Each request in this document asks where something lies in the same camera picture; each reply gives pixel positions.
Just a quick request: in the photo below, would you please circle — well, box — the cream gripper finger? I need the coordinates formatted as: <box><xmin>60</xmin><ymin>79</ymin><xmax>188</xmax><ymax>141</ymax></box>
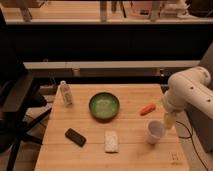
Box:
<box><xmin>164</xmin><ymin>113</ymin><xmax>176</xmax><ymax>130</ymax></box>

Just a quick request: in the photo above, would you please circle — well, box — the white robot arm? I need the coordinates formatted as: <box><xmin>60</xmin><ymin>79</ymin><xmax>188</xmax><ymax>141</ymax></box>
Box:
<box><xmin>162</xmin><ymin>66</ymin><xmax>213</xmax><ymax>129</ymax></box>

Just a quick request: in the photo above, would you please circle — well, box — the clear plastic bottle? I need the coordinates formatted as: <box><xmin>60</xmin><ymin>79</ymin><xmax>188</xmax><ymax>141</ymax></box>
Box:
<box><xmin>60</xmin><ymin>80</ymin><xmax>73</xmax><ymax>106</ymax></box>

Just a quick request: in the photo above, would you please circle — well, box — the white paper cup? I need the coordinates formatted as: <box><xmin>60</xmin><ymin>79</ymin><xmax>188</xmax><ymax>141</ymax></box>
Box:
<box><xmin>146</xmin><ymin>120</ymin><xmax>166</xmax><ymax>145</ymax></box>

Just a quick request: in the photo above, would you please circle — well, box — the orange carrot toy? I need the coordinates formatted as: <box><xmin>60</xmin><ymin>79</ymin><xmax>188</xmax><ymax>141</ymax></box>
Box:
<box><xmin>140</xmin><ymin>104</ymin><xmax>156</xmax><ymax>116</ymax></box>

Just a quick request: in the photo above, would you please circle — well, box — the white sponge block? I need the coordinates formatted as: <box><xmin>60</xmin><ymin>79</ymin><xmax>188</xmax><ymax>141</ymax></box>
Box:
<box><xmin>105</xmin><ymin>131</ymin><xmax>119</xmax><ymax>153</ymax></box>

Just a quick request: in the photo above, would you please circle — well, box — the green bowl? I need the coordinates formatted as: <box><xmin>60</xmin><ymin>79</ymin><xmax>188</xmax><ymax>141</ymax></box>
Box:
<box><xmin>89</xmin><ymin>92</ymin><xmax>120</xmax><ymax>120</ymax></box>

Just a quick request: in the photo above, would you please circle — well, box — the black phone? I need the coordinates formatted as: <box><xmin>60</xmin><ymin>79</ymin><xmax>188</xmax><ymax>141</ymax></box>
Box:
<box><xmin>65</xmin><ymin>128</ymin><xmax>86</xmax><ymax>147</ymax></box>

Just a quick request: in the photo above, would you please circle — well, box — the black office chair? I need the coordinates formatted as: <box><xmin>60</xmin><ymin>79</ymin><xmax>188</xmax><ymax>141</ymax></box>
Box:
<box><xmin>0</xmin><ymin>9</ymin><xmax>51</xmax><ymax>171</ymax></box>

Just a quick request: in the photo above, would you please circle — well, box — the black cable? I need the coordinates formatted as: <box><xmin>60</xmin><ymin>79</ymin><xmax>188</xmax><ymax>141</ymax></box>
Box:
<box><xmin>175</xmin><ymin>119</ymin><xmax>209</xmax><ymax>171</ymax></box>

